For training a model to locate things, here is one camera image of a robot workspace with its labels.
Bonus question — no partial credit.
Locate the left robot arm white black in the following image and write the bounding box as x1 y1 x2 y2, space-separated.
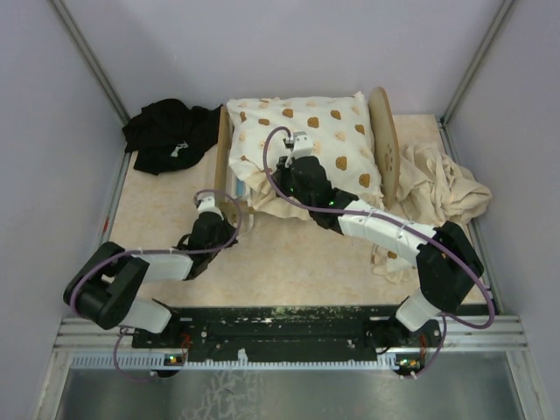
63 211 239 347

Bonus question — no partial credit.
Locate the bear print white cushion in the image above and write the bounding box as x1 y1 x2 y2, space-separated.
226 90 386 222

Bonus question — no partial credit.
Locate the wooden pet bed frame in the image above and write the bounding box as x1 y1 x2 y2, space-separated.
214 87 400 221

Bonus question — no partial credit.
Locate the cream crumpled blanket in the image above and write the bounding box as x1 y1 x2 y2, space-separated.
390 143 493 227

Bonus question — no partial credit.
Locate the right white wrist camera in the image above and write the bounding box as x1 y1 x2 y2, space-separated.
283 131 314 167

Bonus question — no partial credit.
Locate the right aluminium corner rail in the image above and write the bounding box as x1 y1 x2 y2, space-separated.
439 0 517 128

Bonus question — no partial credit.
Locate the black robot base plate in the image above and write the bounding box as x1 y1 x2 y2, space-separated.
132 305 442 362

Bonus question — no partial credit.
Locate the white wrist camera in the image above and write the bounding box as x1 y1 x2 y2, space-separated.
283 131 314 167
195 194 223 219

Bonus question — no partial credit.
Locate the left aluminium corner rail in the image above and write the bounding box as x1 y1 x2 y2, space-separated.
56 0 132 126

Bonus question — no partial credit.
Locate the small bear print cloth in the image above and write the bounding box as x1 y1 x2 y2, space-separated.
370 244 417 284

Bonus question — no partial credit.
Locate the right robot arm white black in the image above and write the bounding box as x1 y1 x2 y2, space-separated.
265 156 484 347

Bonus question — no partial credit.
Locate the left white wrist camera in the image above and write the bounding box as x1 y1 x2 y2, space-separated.
195 194 223 219

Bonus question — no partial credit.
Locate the black cloth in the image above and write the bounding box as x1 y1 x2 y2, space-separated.
122 98 221 176

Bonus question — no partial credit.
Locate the aluminium corner rail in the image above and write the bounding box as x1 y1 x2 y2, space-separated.
439 0 517 128
56 0 132 126

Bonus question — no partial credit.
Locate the grey slotted cable duct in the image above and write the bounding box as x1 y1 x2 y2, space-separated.
69 349 428 373

